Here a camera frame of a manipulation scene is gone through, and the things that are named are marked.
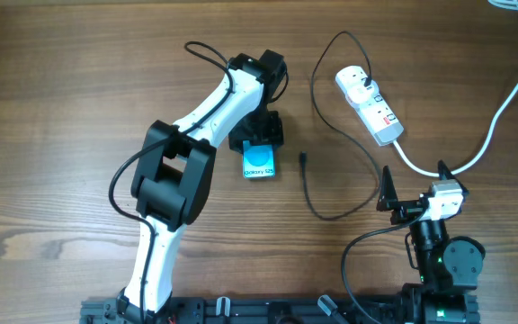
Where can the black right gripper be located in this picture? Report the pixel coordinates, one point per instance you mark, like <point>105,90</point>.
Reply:
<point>406,210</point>

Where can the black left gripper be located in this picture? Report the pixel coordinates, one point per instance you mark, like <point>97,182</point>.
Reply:
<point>273,133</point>

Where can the blue Galaxy smartphone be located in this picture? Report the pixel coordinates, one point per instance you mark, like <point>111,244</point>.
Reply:
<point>258,161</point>

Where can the white power extension strip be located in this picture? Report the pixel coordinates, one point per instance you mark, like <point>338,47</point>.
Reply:
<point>380,121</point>

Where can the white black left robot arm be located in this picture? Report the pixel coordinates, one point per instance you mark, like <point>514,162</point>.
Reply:
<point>166,185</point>

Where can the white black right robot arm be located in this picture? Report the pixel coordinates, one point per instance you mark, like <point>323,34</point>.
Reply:
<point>448,267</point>

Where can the white USB charger plug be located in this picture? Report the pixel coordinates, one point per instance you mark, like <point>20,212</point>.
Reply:
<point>360,93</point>

